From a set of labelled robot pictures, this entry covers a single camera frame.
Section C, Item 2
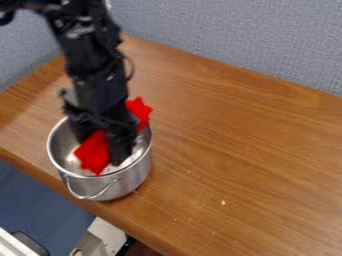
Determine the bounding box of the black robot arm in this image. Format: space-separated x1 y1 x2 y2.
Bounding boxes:
0 0 138 166

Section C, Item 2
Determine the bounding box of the red star-shaped block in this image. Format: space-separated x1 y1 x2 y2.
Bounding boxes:
74 97 154 176

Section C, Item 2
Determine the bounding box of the white object under table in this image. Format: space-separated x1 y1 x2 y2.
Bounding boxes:
68 217 127 256

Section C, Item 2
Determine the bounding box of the black and white equipment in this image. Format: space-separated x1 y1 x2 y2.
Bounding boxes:
0 227 51 256

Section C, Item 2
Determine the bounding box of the metal pot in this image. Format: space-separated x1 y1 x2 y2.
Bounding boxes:
47 117 154 201

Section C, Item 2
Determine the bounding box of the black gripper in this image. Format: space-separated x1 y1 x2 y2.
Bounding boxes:
59 63 140 168

